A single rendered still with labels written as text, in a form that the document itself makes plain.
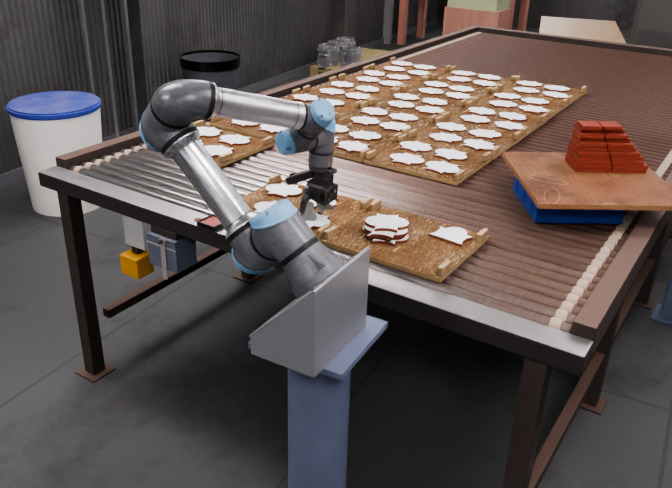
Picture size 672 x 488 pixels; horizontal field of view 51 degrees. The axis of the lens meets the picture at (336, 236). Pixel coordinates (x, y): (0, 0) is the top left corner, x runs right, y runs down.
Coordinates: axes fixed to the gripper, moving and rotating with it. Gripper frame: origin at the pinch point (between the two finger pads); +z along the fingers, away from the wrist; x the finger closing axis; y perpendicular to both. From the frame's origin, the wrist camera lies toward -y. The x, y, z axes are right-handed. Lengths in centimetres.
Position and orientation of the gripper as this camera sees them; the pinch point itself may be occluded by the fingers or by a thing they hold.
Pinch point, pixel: (310, 220)
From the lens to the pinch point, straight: 228.1
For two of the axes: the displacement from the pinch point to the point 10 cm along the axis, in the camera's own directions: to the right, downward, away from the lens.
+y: 8.4, 3.1, -4.4
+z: -0.8, 8.8, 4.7
